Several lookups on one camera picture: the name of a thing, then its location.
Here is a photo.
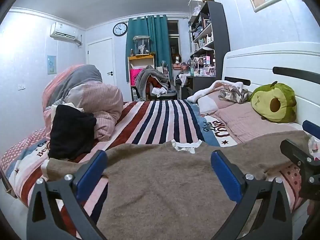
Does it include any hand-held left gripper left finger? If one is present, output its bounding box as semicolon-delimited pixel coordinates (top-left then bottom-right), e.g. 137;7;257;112
26;150;108;240

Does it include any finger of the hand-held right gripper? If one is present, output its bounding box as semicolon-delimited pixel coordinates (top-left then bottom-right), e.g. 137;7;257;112
280;139;320;200
302;120;320;140

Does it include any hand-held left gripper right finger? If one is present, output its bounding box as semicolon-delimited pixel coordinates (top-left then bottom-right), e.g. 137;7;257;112
211;150;293;240

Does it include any brown knit sweater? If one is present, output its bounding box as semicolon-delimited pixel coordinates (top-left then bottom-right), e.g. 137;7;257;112
41;130;313;240

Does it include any pile of clothes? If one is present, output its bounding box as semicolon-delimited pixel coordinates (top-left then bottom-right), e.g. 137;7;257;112
135;65;172;100

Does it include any green avocado plush toy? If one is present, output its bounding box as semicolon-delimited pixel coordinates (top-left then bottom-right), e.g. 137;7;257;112
251;81;297;124

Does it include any black cloth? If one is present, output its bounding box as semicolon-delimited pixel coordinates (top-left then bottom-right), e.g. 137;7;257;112
48;104;97;160

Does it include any pink pillow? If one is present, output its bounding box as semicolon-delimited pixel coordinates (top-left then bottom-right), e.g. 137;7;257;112
197;90;300;143

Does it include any cream cloth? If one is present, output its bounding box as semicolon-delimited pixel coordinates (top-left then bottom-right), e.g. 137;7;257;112
62;102;85;112

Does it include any pink grey striped duvet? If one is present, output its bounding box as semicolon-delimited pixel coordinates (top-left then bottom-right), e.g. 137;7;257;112
42;64;124;142

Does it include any patterned crumpled cloth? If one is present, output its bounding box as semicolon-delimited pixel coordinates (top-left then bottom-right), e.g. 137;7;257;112
218;84;253;104

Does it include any striped printed bed blanket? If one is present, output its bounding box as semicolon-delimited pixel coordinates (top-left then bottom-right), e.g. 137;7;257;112
0;99;313;233

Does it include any white fluffy cloth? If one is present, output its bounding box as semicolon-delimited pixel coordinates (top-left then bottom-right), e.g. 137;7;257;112
187;80;244;103

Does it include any white bed headboard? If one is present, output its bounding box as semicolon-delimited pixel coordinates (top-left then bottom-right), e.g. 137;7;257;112
222;42;320;140

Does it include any cluttered desk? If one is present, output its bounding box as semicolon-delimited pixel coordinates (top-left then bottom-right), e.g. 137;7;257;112
175;73;223;100

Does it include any pink bag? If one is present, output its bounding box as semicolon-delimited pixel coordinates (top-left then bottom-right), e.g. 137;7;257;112
129;68;145;87

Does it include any white door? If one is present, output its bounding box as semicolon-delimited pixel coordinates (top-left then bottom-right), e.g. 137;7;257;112
87;38;117;87

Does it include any yellow shelf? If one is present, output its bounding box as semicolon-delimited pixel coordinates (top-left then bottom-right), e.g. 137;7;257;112
127;54;155;102

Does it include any dark bookshelf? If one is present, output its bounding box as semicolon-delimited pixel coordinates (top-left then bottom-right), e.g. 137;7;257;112
188;0;230;100

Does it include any glass display case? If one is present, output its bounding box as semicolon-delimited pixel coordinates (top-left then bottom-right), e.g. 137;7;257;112
132;36;151;55

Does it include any white air conditioner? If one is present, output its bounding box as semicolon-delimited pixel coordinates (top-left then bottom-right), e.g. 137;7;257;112
50;22;83;46

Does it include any window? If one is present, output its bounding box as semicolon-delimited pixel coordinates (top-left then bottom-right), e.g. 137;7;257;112
167;20;180;65

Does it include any teal curtain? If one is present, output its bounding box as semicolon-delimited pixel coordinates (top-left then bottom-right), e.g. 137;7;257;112
126;14;173;85

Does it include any small blue wall poster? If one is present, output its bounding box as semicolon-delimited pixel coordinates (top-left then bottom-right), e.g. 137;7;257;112
47;55;57;75

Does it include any round wall clock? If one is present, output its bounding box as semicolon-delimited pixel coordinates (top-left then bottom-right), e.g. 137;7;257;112
113;22;128;36

